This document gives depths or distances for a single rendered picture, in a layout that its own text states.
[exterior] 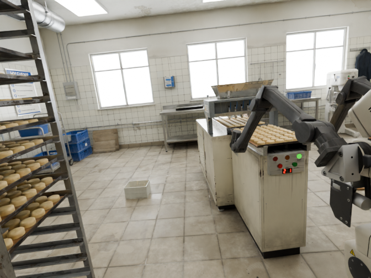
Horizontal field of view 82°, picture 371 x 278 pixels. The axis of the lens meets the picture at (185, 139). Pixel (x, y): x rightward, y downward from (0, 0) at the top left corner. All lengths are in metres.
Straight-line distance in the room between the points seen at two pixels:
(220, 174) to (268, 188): 0.73
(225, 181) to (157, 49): 3.91
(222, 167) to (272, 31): 4.18
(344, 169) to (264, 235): 1.11
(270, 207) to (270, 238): 0.25
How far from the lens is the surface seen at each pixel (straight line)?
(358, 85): 1.37
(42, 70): 1.14
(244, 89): 2.17
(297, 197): 1.73
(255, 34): 5.66
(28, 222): 1.03
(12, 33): 1.21
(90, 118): 5.90
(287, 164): 1.56
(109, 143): 5.56
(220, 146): 2.12
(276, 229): 1.79
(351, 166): 0.79
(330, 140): 0.81
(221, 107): 2.15
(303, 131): 0.86
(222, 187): 2.28
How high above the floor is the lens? 1.30
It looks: 13 degrees down
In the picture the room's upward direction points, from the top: 6 degrees counter-clockwise
